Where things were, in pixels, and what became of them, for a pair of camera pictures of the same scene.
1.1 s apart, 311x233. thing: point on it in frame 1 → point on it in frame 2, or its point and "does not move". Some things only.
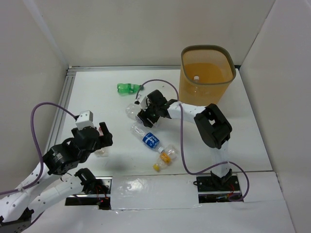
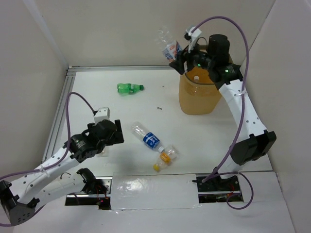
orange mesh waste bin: x=205 y=72 does not move
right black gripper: x=144 y=116 → x=179 y=64
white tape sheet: x=129 y=192 does not move
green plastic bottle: x=125 y=89 does not move
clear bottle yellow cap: x=166 y=158 does not move
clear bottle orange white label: x=132 y=110 → x=170 y=47
